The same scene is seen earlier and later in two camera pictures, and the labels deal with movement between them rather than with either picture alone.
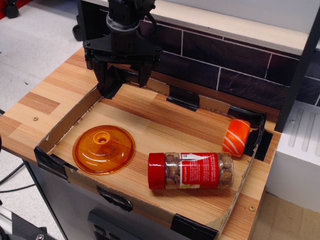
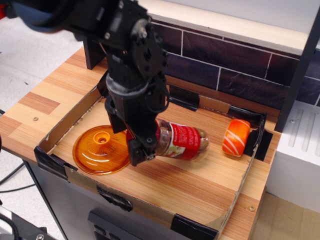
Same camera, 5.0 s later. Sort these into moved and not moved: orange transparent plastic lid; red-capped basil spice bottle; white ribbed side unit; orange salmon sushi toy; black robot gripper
Moved: red-capped basil spice bottle; black robot gripper
Not moved: orange transparent plastic lid; white ribbed side unit; orange salmon sushi toy
